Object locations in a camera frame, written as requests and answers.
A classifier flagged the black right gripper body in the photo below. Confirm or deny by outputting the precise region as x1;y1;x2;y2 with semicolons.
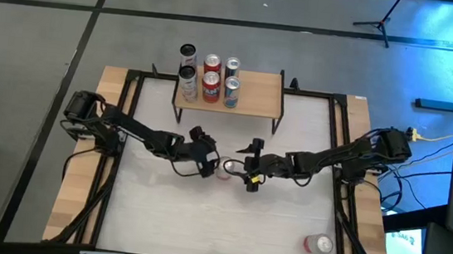
244;149;291;186

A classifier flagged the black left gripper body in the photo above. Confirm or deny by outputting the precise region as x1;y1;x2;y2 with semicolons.
186;139;222;171

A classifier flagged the pink soda can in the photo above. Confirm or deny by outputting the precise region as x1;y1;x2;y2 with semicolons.
302;232;335;254
215;155;236;182

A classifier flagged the red Fanta can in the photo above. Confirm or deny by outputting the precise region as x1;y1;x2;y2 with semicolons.
200;70;223;105
202;52;223;76

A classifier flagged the white Celsius can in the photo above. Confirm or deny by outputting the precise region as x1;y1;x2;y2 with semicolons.
175;64;202;104
178;42;199;70

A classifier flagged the silver blue Red Bull can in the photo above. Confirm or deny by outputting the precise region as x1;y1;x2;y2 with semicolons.
222;75;242;110
224;56;242;79

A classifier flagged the black tripod stand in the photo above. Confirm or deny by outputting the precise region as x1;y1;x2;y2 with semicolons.
349;0;407;51

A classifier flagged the wooden shelf with black frame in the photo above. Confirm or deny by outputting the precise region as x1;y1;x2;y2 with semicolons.
169;58;290;137

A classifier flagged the black table frame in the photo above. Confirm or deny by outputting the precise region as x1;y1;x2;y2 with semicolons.
72;62;381;254

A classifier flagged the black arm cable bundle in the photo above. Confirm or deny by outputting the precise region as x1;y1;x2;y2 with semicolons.
42;118;128;252
329;178;399;254

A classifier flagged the yellow power cable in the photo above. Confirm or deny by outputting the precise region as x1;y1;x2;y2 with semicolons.
410;128;453;146

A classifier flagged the white cable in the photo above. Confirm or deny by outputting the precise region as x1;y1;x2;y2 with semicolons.
408;121;453;166

